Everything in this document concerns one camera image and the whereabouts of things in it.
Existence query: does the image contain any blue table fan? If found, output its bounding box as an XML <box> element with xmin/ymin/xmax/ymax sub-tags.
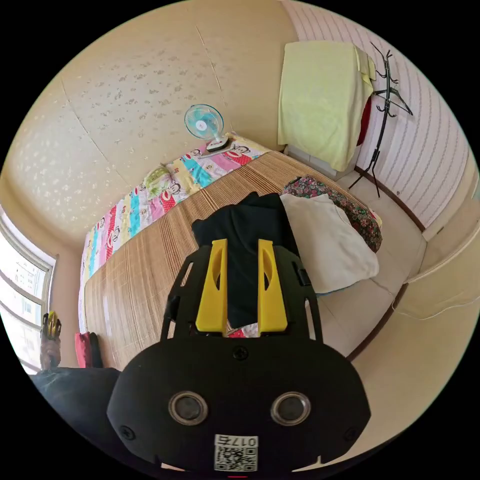
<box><xmin>183</xmin><ymin>103</ymin><xmax>232</xmax><ymax>153</ymax></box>

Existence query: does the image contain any red and black cloth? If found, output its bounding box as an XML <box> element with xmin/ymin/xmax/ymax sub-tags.
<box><xmin>74</xmin><ymin>331</ymin><xmax>104</xmax><ymax>369</ymax></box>

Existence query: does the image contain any bed with woven mat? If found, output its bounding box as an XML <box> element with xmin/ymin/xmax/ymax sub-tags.
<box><xmin>77</xmin><ymin>131</ymin><xmax>384</xmax><ymax>371</ymax></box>

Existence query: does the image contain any black long sleeve shirt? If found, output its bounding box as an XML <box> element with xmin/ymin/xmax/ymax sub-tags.
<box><xmin>191</xmin><ymin>191</ymin><xmax>302</xmax><ymax>329</ymax></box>

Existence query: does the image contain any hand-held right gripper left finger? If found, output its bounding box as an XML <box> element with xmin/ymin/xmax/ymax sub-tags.
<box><xmin>195</xmin><ymin>238</ymin><xmax>229</xmax><ymax>334</ymax></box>

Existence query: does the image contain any person's body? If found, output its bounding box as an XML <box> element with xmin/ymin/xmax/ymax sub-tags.
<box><xmin>29</xmin><ymin>366</ymin><xmax>130</xmax><ymax>464</ymax></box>

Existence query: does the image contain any black coat stand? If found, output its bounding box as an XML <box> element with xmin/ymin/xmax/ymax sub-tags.
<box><xmin>347</xmin><ymin>41</ymin><xmax>414</xmax><ymax>199</ymax></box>

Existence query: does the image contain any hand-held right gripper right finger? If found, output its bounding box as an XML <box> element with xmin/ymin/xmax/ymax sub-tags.
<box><xmin>257</xmin><ymin>238</ymin><xmax>289</xmax><ymax>334</ymax></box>

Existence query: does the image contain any cupboard covered with yellow cloth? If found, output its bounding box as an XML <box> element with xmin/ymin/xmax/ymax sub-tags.
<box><xmin>277</xmin><ymin>40</ymin><xmax>377</xmax><ymax>182</ymax></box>

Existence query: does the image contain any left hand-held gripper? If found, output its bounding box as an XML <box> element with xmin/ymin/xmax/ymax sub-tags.
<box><xmin>40</xmin><ymin>310</ymin><xmax>63</xmax><ymax>339</ymax></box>

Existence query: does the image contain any window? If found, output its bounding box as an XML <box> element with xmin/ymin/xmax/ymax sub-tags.
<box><xmin>0</xmin><ymin>208</ymin><xmax>60</xmax><ymax>374</ymax></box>

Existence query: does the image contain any pile of clothes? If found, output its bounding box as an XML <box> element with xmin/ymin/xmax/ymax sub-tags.
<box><xmin>279</xmin><ymin>175</ymin><xmax>384</xmax><ymax>296</ymax></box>

